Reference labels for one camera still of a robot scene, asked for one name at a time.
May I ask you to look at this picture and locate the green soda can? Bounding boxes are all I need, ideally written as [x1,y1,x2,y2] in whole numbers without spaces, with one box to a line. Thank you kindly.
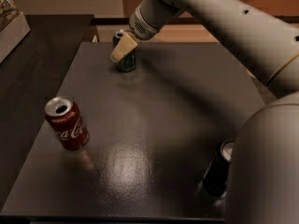
[112,29,135,72]

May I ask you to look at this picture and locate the red coke can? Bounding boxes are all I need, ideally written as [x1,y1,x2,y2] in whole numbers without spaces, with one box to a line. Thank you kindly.
[44,96,89,150]

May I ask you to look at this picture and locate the dark blue soda can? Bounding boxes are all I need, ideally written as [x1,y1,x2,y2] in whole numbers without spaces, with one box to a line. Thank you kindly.
[203,139,235,197]

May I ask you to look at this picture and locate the white box with snacks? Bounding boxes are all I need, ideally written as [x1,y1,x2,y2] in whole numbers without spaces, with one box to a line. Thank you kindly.
[0,0,31,63]

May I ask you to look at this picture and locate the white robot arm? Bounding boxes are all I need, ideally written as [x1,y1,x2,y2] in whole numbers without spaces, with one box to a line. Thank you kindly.
[110,0,299,224]

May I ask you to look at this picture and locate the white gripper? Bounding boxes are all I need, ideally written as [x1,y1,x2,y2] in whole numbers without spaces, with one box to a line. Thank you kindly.
[110,7,159,63]

